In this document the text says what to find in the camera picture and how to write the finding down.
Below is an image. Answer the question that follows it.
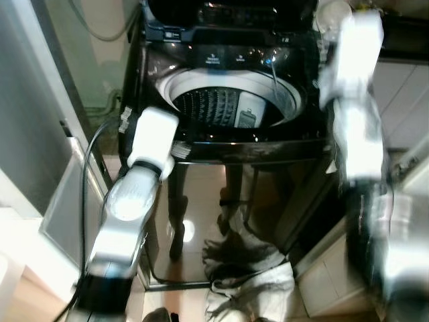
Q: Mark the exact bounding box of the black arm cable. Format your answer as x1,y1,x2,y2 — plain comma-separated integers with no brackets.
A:
52,115,120,322

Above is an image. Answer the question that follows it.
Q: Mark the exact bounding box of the white washer drum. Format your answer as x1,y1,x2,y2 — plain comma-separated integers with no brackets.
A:
156,69,304,129

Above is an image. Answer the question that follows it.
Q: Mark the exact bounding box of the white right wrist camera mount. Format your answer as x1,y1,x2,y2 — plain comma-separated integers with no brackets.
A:
319,10,386,182

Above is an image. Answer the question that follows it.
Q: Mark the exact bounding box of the white door panel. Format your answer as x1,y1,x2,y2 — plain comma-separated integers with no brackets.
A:
0,0,111,256

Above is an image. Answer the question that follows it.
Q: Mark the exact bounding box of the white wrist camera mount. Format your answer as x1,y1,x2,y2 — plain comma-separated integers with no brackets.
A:
126,106,180,180
319,10,386,182

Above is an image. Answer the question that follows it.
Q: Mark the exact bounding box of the black top-load washing machine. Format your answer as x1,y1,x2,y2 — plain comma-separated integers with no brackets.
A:
119,0,343,290

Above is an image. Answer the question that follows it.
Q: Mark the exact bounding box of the grey white clothes pile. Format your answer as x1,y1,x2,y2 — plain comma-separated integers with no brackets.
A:
200,213,297,322

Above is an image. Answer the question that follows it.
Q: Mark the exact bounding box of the black stone countertop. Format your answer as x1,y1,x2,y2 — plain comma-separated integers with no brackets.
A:
379,17,429,64

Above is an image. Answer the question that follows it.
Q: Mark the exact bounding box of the black washer lid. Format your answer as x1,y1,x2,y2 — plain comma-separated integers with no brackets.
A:
142,0,321,31

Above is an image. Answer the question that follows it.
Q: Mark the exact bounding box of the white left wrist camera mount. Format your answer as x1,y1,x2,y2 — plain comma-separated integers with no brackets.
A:
126,106,180,180

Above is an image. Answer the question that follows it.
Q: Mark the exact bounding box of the grey washer hose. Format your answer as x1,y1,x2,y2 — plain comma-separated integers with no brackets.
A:
66,0,143,42

